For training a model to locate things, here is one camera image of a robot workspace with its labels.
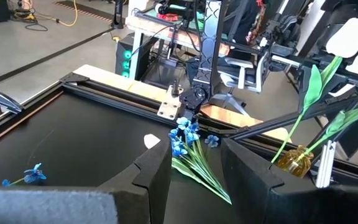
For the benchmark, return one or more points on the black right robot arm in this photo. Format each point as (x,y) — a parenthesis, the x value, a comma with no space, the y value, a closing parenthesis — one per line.
(210,46)

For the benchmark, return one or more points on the black aluminium table frame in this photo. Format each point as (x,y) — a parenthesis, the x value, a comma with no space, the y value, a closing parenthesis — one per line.
(110,98)

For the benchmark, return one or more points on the yellow glass vase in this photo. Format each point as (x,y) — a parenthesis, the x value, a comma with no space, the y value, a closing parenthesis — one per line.
(295,161)

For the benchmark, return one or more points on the black diagonal frame strut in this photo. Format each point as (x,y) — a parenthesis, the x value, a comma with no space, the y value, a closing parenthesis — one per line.
(291,119)

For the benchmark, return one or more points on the computer tower teal fans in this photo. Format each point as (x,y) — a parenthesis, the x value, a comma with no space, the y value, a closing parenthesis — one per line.
(126,59)

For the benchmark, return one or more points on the blue artificial flower bunch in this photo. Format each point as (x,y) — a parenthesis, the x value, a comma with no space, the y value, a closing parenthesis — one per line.
(194,168)
(34,175)

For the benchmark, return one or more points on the white frame bracket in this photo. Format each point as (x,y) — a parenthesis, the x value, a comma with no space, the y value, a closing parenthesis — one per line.
(325,165)

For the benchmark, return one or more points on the grey office chair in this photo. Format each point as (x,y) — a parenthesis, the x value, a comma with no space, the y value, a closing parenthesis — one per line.
(244,74)

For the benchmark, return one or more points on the beige metal mounting plate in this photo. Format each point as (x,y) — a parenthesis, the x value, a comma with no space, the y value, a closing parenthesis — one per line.
(169,107)

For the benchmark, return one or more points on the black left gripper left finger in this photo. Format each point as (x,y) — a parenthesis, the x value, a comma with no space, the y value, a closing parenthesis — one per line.
(129,199)

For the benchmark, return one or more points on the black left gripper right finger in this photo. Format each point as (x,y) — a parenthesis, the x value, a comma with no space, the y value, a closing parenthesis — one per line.
(259,199)

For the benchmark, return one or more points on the wooden top desk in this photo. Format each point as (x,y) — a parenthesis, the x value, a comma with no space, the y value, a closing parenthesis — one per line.
(179,34)

